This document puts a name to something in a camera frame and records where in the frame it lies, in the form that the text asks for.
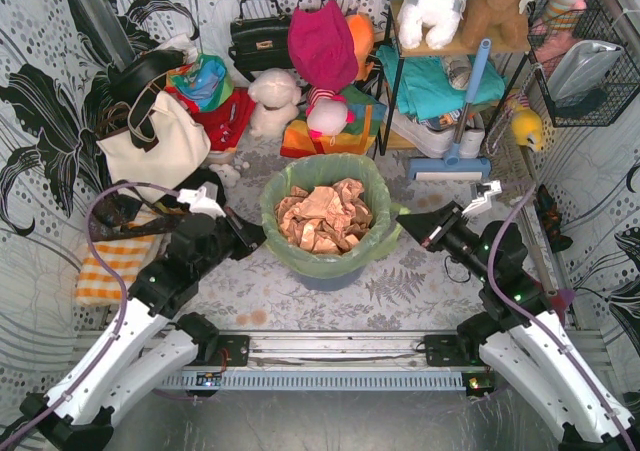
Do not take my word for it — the pink and white plush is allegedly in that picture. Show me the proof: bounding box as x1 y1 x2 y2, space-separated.
306 86 355 139

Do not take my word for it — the brown teddy bear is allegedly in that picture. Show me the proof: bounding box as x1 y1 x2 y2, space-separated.
461 0 529 49

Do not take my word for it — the colourful rainbow bag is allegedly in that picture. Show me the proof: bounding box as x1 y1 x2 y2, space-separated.
164 54 234 113

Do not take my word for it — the teal folded cloth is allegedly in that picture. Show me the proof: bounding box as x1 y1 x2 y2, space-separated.
396 57 506 120

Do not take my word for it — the magenta hanging cloth bag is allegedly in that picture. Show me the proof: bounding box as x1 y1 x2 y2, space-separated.
287 0 358 92

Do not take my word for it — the crumpled brown paper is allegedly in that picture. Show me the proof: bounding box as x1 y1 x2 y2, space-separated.
274 178 374 255

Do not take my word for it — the cream canvas tote bag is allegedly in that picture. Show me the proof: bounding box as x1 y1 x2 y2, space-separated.
98 91 211 189

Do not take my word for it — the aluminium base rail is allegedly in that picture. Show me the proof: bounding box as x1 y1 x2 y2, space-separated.
107 328 516 392

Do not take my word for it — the yellow duck plush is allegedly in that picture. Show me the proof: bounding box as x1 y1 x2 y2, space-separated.
506 94 543 152

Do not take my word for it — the blue plastic trash bin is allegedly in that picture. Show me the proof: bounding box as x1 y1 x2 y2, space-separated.
292 266 365 292

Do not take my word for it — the black round hat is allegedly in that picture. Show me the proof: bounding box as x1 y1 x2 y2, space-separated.
109 49 185 105

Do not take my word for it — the blue handled floor mop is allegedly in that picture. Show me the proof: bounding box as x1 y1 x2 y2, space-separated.
408 38 492 181

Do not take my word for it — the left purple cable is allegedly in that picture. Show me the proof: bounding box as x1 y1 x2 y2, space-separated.
0 180 181 447

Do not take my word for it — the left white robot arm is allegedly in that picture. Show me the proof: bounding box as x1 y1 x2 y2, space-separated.
20 209 265 450

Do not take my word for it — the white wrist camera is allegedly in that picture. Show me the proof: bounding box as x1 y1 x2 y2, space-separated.
177 182 226 218
462 180 502 218

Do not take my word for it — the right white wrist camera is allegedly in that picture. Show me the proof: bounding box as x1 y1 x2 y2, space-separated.
462 180 502 218

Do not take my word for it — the purple cable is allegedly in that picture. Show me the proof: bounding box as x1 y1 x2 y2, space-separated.
487 180 640 451
0 180 181 447

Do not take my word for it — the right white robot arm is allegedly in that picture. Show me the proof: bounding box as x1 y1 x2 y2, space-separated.
397 202 639 450

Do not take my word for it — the large white sheep plush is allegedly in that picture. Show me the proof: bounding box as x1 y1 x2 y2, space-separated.
248 68 302 139

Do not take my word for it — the black leather handbag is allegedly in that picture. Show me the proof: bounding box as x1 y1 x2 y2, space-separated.
228 0 294 82

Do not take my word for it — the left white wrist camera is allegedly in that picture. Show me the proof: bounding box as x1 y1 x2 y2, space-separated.
177 182 226 218

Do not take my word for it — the white dog plush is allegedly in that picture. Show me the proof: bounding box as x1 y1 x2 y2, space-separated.
398 0 467 50

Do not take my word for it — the black wire basket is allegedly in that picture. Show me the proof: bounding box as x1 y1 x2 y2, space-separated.
528 0 639 128

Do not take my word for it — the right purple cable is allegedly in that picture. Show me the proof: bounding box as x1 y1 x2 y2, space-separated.
487 180 640 451

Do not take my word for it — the orange plush toy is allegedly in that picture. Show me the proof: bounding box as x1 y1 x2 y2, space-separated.
346 13 374 81

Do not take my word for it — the red folded cloth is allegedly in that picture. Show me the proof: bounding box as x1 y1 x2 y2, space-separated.
192 88 256 152

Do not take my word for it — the black metal shelf rack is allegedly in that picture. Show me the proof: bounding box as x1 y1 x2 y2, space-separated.
376 0 530 156

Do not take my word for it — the silver foil pouch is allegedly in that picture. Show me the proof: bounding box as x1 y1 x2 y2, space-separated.
547 40 624 101

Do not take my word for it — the rainbow striped folded cloth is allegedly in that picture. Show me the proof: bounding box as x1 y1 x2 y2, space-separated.
280 85 387 158

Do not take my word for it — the orange checkered towel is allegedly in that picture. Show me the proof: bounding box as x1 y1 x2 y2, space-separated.
75 235 164 306

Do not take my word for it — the dark butterfly toy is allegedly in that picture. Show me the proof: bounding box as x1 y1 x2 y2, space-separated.
535 184 573 253

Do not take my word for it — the white shoe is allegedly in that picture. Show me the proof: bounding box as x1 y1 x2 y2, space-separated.
387 114 485 159

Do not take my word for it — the green plastic trash bag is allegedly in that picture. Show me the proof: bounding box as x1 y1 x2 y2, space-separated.
260 153 408 280

